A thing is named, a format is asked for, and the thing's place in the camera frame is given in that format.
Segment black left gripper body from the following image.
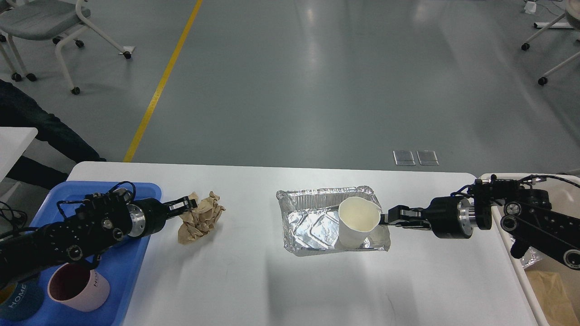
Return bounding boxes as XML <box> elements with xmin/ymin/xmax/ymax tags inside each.
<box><xmin>127</xmin><ymin>198</ymin><xmax>169</xmax><ymax>237</ymax></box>

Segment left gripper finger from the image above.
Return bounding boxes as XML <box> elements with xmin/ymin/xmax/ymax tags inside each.
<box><xmin>163</xmin><ymin>196</ymin><xmax>198</xmax><ymax>220</ymax></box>

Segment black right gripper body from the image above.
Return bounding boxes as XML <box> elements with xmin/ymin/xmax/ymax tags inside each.
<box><xmin>426</xmin><ymin>196</ymin><xmax>492</xmax><ymax>239</ymax></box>

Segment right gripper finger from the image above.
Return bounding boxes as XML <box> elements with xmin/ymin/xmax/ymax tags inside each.
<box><xmin>380</xmin><ymin>206</ymin><xmax>432</xmax><ymax>230</ymax></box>

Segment brown paper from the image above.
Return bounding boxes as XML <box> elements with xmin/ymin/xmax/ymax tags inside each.
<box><xmin>177</xmin><ymin>191</ymin><xmax>226</xmax><ymax>245</ymax></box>
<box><xmin>526</xmin><ymin>270</ymin><xmax>579</xmax><ymax>326</ymax></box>

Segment white paper cup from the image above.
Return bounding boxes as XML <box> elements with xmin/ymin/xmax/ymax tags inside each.
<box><xmin>338</xmin><ymin>197</ymin><xmax>381</xmax><ymax>248</ymax></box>

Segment pink mug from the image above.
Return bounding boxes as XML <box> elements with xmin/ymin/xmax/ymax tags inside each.
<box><xmin>46</xmin><ymin>264</ymin><xmax>111</xmax><ymax>313</ymax></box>

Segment aluminium foil tray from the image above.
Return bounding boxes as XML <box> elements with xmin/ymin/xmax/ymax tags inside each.
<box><xmin>276</xmin><ymin>186</ymin><xmax>391</xmax><ymax>257</ymax></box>

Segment stainless steel rectangular container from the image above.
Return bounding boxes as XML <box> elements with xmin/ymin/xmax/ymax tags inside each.
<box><xmin>113</xmin><ymin>187</ymin><xmax>146</xmax><ymax>248</ymax></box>

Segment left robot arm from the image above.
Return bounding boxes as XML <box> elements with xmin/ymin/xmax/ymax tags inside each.
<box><xmin>0</xmin><ymin>182</ymin><xmax>197</xmax><ymax>288</ymax></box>

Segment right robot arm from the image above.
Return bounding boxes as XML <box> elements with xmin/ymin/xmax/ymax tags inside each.
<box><xmin>379</xmin><ymin>175</ymin><xmax>580</xmax><ymax>270</ymax></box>

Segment right floor socket plate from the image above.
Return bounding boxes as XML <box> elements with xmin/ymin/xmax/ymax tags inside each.
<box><xmin>416</xmin><ymin>150</ymin><xmax>440</xmax><ymax>166</ymax></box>

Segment floor socket plate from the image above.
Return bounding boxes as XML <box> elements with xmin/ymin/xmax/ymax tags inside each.
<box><xmin>416</xmin><ymin>150</ymin><xmax>440</xmax><ymax>166</ymax></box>
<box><xmin>393</xmin><ymin>150</ymin><xmax>416</xmax><ymax>166</ymax></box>

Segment left floor socket plate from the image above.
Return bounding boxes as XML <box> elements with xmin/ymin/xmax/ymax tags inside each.
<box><xmin>393</xmin><ymin>150</ymin><xmax>416</xmax><ymax>166</ymax></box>

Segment blue plastic tray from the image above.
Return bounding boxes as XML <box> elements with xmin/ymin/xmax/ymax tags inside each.
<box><xmin>16</xmin><ymin>181</ymin><xmax>149</xmax><ymax>326</ymax></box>

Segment beige plastic bin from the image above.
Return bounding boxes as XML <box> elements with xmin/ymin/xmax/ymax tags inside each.
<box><xmin>479</xmin><ymin>174</ymin><xmax>580</xmax><ymax>326</ymax></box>

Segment brown paper in bin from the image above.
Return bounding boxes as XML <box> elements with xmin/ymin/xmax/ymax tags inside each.
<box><xmin>526</xmin><ymin>270</ymin><xmax>579</xmax><ymax>326</ymax></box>

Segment dark blue HOME mug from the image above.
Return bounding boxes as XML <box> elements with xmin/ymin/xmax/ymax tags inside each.
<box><xmin>0</xmin><ymin>278</ymin><xmax>45</xmax><ymax>321</ymax></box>

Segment white side table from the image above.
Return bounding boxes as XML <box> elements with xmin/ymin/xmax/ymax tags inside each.
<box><xmin>0</xmin><ymin>127</ymin><xmax>38</xmax><ymax>180</ymax></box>

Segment person in white sweater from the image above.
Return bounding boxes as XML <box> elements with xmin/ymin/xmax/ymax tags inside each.
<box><xmin>0</xmin><ymin>80</ymin><xmax>106</xmax><ymax>190</ymax></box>

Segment white power adapter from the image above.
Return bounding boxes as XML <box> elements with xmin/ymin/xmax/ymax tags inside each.
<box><xmin>524</xmin><ymin>1</ymin><xmax>537</xmax><ymax>15</ymax></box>

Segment grey office chair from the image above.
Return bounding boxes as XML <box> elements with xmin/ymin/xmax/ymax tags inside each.
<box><xmin>0</xmin><ymin>0</ymin><xmax>134</xmax><ymax>95</ymax></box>

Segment chair base right background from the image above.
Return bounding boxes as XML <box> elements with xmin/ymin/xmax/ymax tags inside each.
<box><xmin>522</xmin><ymin>0</ymin><xmax>580</xmax><ymax>86</ymax></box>

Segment black cables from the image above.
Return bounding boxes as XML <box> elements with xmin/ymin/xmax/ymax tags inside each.
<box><xmin>0</xmin><ymin>201</ymin><xmax>28</xmax><ymax>236</ymax></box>

